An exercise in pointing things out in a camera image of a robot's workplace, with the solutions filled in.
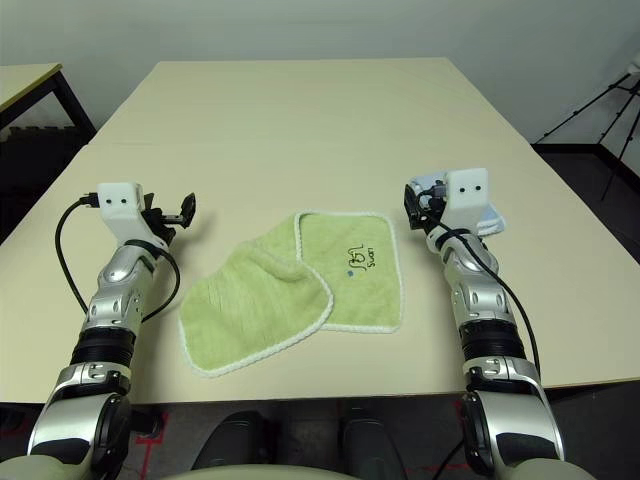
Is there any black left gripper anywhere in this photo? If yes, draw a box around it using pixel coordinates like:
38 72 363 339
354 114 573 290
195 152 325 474
142 192 198 244

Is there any folded light blue towel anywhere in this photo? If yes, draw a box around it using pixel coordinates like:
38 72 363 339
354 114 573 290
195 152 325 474
407 172 507 236

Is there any dark grey robot left leg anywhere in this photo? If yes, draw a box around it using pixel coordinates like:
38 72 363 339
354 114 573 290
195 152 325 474
192 409 266 471

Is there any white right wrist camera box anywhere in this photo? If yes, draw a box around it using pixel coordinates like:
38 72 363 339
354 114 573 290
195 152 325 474
439 167 494 234

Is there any black tripod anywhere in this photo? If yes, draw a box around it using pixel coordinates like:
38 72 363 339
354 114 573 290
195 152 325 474
537 64 640 196

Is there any dark grey robot right leg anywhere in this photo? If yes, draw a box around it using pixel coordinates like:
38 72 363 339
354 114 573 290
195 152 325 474
339 407 416 476

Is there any black left wrist camera cable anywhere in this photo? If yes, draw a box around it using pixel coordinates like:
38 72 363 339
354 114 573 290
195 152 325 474
54 192 181 321

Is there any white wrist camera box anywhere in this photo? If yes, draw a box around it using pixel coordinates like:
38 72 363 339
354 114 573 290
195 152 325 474
97 182 169 249
439 167 494 234

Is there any beige robot torso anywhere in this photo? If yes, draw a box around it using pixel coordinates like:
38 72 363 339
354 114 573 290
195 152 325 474
174 464 361 480

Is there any black foam floor mat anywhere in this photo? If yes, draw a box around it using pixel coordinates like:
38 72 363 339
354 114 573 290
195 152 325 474
0 124 91 241

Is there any green terry towel white trim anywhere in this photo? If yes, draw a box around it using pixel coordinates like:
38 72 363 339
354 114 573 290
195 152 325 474
178 209 404 379

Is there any dark grey robot leg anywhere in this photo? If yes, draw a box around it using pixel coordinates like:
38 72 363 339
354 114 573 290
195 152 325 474
339 407 416 476
192 409 266 471

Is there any beige side table black frame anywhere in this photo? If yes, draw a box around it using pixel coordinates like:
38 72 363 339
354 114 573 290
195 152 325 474
0 62 97 151

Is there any black low platform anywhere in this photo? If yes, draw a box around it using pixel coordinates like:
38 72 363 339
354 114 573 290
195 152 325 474
532 141 640 201

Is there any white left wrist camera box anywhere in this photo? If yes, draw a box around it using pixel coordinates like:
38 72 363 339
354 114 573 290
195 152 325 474
97 182 169 249

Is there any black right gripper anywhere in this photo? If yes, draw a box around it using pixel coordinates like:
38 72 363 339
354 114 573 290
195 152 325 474
403 182 449 231

